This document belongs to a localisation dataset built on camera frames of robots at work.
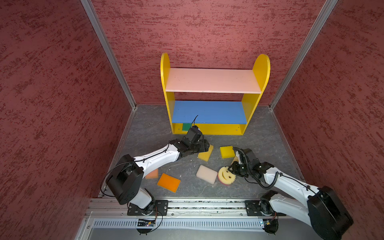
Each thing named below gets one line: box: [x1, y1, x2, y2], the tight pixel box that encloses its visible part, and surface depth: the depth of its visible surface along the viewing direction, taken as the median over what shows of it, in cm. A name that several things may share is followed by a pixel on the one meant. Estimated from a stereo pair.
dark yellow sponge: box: [198, 144, 214, 162], surface depth 94 cm
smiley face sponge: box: [217, 166, 236, 185], surface depth 83 cm
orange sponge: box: [157, 173, 181, 193], surface depth 84 cm
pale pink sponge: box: [196, 164, 218, 185], surface depth 86 cm
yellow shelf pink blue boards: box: [160, 52, 271, 135], surface depth 82 cm
